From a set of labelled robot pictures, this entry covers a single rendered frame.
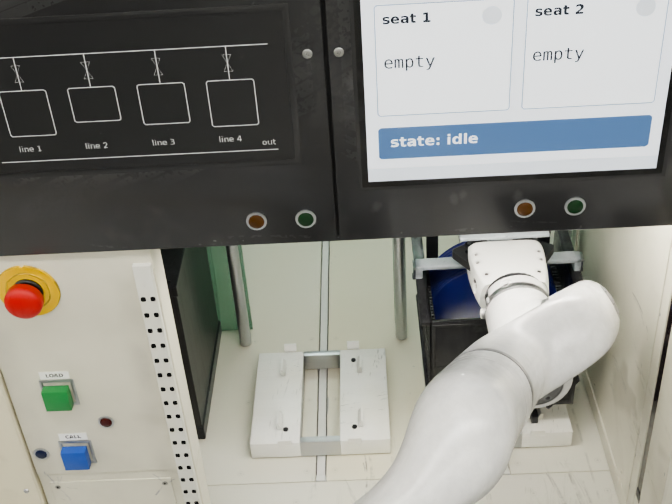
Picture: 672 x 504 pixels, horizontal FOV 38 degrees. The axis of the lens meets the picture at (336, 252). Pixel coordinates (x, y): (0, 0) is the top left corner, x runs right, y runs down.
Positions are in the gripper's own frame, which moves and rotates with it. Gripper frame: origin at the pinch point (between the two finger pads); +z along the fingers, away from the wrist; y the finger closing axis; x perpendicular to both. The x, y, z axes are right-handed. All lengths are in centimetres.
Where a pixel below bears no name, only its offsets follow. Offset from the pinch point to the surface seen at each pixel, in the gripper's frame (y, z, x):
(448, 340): -7.9, -10.7, -10.7
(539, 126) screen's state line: -1.9, -31.3, 33.4
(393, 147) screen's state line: -15.7, -31.1, 31.9
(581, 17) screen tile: 1, -31, 44
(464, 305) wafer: -4.4, 0.1, -13.4
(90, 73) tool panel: -43, -31, 41
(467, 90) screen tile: -8.8, -31.2, 37.6
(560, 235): 10.5, 6.3, -6.0
